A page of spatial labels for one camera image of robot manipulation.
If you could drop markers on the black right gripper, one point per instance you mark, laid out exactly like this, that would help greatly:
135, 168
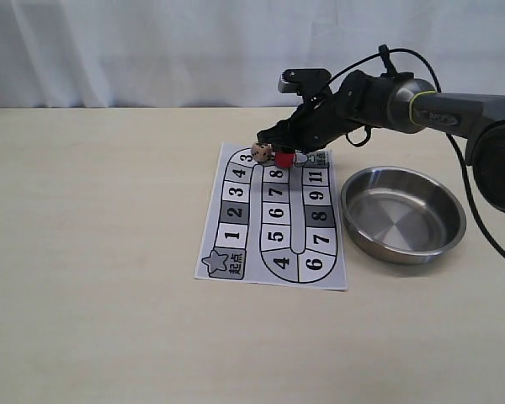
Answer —
362, 100

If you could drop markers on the red cylinder game piece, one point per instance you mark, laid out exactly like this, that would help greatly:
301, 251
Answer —
284, 159

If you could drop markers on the wooden die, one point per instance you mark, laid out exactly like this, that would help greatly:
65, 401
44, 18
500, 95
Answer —
261, 152

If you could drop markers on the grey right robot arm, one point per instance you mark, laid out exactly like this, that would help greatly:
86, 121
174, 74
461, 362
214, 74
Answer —
479, 119

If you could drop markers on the paper number game board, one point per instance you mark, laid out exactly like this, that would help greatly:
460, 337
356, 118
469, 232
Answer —
271, 225

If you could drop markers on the stainless steel bowl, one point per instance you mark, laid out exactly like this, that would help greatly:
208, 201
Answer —
401, 216

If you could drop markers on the white curtain backdrop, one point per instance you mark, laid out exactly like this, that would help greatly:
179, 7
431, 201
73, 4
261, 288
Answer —
230, 53

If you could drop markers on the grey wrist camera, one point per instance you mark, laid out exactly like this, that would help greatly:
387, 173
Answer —
308, 83

